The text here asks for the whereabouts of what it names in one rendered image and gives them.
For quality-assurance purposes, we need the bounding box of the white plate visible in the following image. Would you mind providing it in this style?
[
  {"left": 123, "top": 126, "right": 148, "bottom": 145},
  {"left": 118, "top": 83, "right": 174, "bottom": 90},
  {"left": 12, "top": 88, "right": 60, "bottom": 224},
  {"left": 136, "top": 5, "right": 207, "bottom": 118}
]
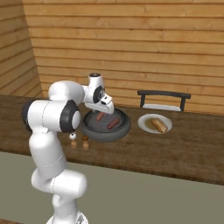
[{"left": 136, "top": 113, "right": 173, "bottom": 135}]

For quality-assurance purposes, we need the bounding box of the tan bread bun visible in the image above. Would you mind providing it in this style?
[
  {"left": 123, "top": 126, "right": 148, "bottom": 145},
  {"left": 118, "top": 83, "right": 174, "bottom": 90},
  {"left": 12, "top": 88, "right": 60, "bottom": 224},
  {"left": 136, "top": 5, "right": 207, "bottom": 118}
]
[{"left": 150, "top": 117, "right": 169, "bottom": 134}]

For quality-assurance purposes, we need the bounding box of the brown-topped wooden shaker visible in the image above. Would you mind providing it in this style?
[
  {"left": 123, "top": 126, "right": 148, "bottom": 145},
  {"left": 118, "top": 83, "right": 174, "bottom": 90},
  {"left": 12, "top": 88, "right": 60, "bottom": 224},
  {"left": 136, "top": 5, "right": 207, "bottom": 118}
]
[{"left": 80, "top": 135, "right": 90, "bottom": 151}]

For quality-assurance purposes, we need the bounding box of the black chair with white seat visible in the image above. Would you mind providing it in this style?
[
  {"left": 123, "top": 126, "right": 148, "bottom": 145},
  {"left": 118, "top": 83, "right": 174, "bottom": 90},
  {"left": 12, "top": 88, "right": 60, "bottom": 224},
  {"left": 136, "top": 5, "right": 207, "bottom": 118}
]
[{"left": 137, "top": 89, "right": 192, "bottom": 113}]

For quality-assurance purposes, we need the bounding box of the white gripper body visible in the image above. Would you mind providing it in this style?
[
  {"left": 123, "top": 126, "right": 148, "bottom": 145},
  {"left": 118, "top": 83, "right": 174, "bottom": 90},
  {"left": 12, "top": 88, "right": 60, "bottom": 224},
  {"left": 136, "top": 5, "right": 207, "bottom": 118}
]
[{"left": 97, "top": 93, "right": 116, "bottom": 116}]

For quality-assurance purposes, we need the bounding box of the dark grey bowl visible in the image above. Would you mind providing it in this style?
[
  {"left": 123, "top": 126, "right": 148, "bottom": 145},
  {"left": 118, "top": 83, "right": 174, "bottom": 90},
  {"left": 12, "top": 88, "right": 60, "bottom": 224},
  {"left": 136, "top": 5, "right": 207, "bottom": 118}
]
[{"left": 80, "top": 107, "right": 132, "bottom": 143}]

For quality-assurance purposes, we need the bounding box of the white-topped wooden shaker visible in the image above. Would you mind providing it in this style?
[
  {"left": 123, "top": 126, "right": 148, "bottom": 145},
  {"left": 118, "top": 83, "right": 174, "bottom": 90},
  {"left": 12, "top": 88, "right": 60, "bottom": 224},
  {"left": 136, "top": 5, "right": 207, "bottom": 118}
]
[{"left": 68, "top": 132, "right": 78, "bottom": 149}]

